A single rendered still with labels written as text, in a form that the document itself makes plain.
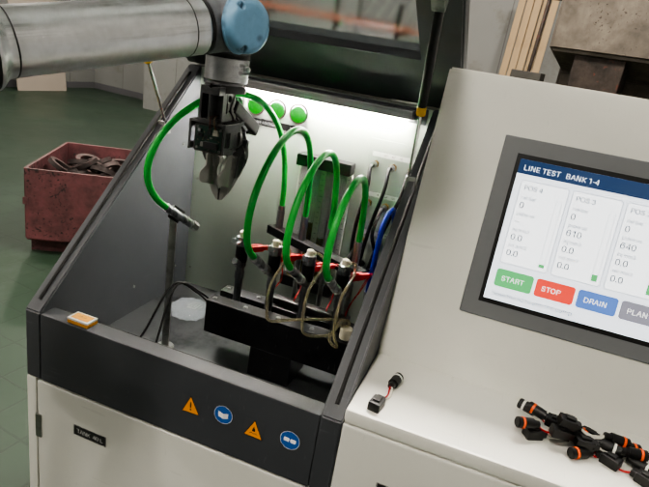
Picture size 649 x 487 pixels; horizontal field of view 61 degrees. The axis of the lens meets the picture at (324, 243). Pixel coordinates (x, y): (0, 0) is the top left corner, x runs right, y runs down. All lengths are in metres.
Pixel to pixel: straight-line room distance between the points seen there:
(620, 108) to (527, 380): 0.53
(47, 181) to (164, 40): 3.15
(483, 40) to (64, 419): 7.99
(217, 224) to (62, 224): 2.41
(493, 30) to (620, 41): 4.42
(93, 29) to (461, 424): 0.81
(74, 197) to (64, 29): 3.17
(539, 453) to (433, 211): 0.47
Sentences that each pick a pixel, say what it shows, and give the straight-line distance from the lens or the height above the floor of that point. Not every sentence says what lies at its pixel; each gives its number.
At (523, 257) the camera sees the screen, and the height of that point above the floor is 1.24.
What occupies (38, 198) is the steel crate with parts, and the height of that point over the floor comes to 0.38.
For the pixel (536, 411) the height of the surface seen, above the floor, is 1.01.
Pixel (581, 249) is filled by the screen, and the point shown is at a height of 1.27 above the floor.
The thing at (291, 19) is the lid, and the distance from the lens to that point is 1.26.
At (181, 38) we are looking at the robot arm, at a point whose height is 1.53.
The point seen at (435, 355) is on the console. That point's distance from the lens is 1.15.
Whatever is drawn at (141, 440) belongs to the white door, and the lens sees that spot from 1.26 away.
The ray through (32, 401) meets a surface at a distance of 1.42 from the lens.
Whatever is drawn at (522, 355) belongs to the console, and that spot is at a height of 1.06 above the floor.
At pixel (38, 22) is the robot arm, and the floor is 1.53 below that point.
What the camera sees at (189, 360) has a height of 0.95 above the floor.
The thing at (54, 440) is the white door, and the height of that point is 0.65.
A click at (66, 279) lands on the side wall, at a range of 1.30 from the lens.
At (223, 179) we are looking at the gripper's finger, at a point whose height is 1.30.
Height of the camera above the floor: 1.55
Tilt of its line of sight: 19 degrees down
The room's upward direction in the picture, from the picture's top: 9 degrees clockwise
